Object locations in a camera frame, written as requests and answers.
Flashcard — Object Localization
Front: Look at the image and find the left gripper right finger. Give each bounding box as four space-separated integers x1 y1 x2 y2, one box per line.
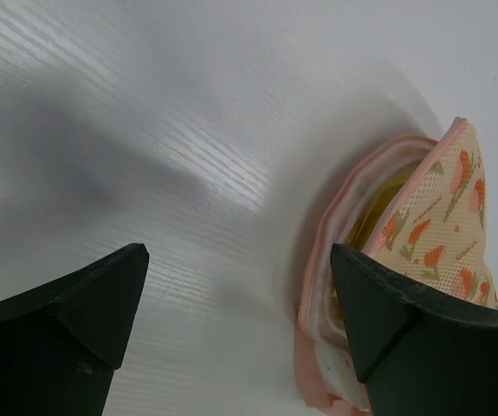
330 244 498 416

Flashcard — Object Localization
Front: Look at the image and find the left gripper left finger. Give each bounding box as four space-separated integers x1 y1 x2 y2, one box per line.
0 244 149 415

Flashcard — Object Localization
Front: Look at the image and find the floral mesh laundry bag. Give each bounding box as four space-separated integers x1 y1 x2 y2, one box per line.
294 118 498 415

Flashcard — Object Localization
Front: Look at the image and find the yellow bra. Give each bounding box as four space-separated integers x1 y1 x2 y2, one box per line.
333 179 412 324

